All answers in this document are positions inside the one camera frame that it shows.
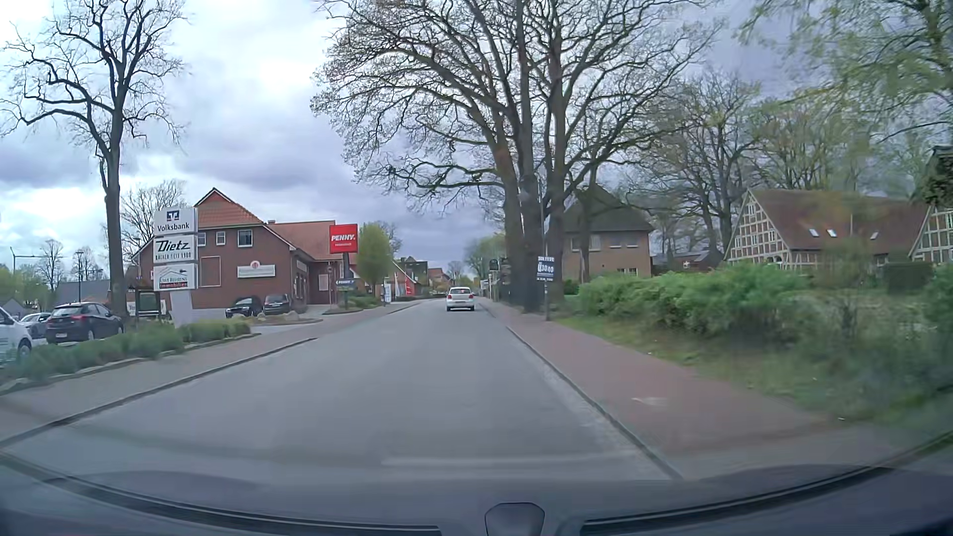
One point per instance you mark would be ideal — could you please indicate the red sign on pole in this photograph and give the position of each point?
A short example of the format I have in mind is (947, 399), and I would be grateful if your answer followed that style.
(343, 239)

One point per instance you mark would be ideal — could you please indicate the white parked car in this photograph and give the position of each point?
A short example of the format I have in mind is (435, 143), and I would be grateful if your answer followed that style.
(11, 339)

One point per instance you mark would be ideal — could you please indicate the green leafy tree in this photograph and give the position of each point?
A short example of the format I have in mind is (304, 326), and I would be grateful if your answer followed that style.
(374, 257)

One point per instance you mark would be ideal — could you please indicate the black parked car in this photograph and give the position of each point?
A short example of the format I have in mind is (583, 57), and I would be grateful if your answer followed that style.
(277, 303)
(244, 306)

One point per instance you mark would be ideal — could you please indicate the grey paved pavement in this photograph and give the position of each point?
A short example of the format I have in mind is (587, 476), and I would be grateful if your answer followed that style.
(112, 383)

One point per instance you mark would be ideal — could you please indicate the green bushes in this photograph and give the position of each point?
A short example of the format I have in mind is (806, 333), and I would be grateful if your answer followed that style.
(692, 290)

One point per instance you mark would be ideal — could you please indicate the silver parked car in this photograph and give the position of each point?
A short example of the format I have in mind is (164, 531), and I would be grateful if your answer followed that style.
(33, 322)

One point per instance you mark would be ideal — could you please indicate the red brick pavement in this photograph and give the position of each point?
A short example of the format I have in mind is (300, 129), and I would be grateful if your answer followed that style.
(633, 380)

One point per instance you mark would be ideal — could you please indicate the grey asphalt road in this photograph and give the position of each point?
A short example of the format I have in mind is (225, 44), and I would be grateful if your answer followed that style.
(417, 372)

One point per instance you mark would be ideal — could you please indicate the brown brick house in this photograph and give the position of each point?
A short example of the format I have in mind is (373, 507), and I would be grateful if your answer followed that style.
(614, 246)

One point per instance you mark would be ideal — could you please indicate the row of trees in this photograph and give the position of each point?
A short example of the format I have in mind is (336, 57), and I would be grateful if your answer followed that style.
(782, 134)

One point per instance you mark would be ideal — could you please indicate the dark parked car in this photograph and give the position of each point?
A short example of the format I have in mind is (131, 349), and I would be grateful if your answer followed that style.
(82, 321)

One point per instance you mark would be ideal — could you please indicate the car's own bonnet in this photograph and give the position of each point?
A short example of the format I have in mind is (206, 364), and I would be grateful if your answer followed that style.
(298, 502)

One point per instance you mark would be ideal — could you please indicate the low green hedge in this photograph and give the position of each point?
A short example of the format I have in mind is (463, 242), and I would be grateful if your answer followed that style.
(134, 344)

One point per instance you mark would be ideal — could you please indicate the red brick building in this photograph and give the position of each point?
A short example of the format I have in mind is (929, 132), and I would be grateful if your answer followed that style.
(253, 253)

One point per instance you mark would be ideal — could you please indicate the small sign on pole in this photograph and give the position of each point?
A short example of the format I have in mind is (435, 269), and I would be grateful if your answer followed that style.
(545, 269)

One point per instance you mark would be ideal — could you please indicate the grass verge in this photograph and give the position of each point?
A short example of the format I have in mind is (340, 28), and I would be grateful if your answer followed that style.
(782, 357)

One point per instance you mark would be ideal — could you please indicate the tall bare tree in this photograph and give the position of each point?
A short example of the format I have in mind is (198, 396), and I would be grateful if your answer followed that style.
(112, 186)

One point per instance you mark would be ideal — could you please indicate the row of distant buildings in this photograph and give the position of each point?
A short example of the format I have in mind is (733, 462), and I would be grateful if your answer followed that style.
(417, 274)

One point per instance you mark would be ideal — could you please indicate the group of large bare trees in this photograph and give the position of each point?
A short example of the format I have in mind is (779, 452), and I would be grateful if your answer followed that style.
(528, 149)

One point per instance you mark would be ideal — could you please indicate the half-timbered house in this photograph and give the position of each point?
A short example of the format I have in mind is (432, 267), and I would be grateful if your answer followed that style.
(819, 223)
(936, 223)

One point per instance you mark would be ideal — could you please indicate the white sign tower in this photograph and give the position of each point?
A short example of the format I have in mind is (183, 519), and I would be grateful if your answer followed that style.
(175, 249)

